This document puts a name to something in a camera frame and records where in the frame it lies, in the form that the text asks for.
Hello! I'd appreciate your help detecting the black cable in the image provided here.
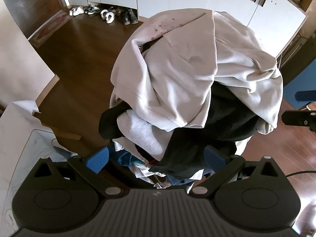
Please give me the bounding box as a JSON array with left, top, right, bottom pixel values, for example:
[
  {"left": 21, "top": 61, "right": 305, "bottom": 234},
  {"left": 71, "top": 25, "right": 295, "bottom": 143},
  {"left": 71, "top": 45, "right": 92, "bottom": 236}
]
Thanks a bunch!
[{"left": 286, "top": 170, "right": 316, "bottom": 178}]

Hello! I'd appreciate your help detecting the beige printed sweatshirt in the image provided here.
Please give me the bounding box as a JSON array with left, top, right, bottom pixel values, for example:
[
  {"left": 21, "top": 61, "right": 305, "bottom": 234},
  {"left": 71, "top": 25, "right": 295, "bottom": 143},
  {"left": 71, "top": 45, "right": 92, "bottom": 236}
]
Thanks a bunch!
[{"left": 110, "top": 8, "right": 284, "bottom": 135}]

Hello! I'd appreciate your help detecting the blue garment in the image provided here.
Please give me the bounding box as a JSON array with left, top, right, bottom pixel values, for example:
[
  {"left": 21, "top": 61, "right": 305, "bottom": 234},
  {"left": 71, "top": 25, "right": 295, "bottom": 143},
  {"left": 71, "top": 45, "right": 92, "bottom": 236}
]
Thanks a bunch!
[{"left": 109, "top": 146, "right": 213, "bottom": 187}]

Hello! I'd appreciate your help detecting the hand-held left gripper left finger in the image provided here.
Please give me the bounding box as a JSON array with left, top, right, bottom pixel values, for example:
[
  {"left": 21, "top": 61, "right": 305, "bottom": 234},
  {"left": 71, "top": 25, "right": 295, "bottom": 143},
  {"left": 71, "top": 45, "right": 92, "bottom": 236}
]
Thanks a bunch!
[{"left": 33, "top": 146, "right": 129, "bottom": 198}]

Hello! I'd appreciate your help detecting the black garment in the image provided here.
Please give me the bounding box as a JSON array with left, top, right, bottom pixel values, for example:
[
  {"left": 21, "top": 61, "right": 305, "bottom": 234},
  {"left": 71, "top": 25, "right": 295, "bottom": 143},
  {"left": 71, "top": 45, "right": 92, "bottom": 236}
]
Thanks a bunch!
[{"left": 99, "top": 81, "right": 260, "bottom": 181}]

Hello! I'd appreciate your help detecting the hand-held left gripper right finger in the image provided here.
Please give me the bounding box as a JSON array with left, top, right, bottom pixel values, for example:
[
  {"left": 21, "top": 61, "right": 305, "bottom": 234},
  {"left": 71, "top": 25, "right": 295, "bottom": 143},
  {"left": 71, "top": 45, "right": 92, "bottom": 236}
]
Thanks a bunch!
[{"left": 188, "top": 145, "right": 282, "bottom": 199}]

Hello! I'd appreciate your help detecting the white garment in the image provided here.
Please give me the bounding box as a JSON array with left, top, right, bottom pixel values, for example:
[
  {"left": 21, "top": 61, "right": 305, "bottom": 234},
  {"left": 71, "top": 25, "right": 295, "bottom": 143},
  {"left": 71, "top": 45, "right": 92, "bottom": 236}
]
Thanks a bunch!
[{"left": 112, "top": 141, "right": 203, "bottom": 188}]

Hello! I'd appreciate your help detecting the grey fleece garment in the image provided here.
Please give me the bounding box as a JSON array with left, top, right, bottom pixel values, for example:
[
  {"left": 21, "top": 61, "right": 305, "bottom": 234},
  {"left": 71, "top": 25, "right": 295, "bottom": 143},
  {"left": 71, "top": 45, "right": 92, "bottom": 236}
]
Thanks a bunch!
[{"left": 117, "top": 110, "right": 164, "bottom": 162}]

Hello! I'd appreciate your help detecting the row of shoes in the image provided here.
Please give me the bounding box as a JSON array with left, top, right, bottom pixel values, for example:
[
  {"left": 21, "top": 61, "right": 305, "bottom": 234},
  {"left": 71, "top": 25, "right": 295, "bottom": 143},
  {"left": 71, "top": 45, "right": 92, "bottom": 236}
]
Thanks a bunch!
[{"left": 69, "top": 4, "right": 139, "bottom": 25}]

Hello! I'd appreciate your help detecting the blue patterned tablecloth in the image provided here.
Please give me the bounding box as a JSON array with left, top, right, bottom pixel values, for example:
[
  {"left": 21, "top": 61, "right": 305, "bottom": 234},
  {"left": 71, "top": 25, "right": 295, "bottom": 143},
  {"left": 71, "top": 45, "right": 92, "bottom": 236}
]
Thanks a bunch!
[{"left": 0, "top": 99, "right": 83, "bottom": 228}]

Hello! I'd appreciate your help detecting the patterned rug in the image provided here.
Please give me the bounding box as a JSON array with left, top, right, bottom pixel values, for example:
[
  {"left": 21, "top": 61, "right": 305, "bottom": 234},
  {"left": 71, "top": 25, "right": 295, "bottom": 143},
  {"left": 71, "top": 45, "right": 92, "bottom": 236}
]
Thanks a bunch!
[{"left": 28, "top": 10, "right": 72, "bottom": 49}]

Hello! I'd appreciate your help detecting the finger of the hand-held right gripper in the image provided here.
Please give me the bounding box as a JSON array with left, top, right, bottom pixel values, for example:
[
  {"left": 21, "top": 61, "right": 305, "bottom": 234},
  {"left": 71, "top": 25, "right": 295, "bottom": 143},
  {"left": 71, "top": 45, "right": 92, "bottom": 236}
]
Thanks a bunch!
[
  {"left": 295, "top": 91, "right": 316, "bottom": 102},
  {"left": 281, "top": 110, "right": 316, "bottom": 127}
]

